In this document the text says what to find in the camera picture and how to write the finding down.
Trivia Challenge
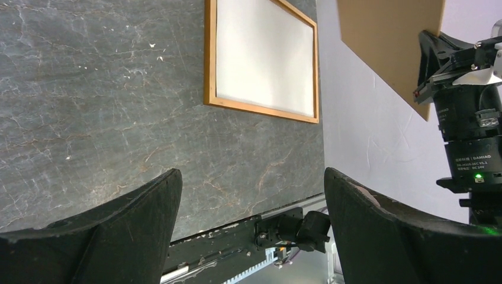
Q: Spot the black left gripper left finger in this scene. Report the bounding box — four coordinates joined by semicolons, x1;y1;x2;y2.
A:
1;169;182;283

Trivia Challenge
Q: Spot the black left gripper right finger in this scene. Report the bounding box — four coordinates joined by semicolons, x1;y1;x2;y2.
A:
324;167;501;283

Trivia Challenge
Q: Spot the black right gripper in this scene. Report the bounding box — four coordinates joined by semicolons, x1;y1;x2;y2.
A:
413;30;501;141

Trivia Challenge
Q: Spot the brown cardboard backing board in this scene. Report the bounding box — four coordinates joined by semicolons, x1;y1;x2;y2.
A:
337;0;445;120

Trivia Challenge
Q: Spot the glossy printed photo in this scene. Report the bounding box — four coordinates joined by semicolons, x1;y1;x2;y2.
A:
216;0;315;118

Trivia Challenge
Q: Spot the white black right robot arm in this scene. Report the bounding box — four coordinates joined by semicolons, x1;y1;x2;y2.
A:
255;31;501;253

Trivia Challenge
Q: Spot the white slotted cable duct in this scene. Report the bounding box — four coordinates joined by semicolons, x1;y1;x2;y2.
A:
223;248;278;284

